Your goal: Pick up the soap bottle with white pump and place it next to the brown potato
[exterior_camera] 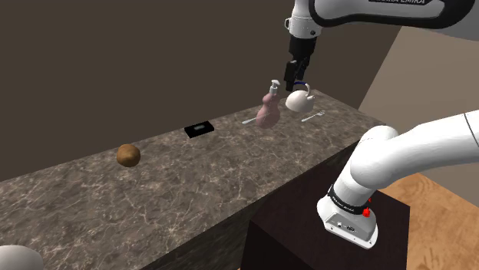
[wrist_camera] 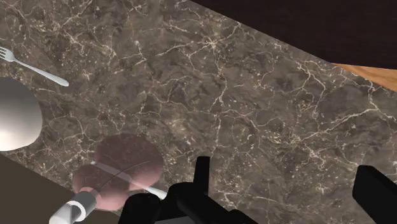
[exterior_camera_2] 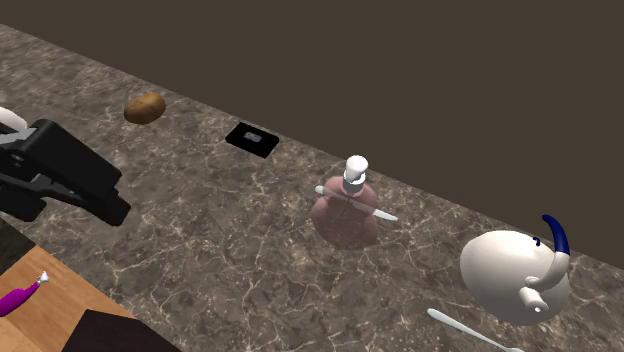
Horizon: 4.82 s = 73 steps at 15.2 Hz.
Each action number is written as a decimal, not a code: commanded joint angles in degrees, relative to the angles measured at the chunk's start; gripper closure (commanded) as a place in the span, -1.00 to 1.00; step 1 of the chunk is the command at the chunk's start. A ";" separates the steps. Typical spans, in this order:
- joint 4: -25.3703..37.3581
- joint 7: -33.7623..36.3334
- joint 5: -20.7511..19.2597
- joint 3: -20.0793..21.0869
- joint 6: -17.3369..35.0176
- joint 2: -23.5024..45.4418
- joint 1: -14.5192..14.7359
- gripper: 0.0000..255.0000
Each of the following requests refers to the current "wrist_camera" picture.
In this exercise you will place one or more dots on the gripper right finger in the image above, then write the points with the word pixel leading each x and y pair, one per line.
pixel 375 195

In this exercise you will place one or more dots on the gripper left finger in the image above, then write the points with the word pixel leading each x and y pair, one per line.
pixel 198 201

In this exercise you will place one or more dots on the white round bowl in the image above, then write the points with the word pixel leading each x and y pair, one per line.
pixel 15 114

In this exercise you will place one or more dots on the silver fork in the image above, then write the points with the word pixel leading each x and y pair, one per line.
pixel 37 70

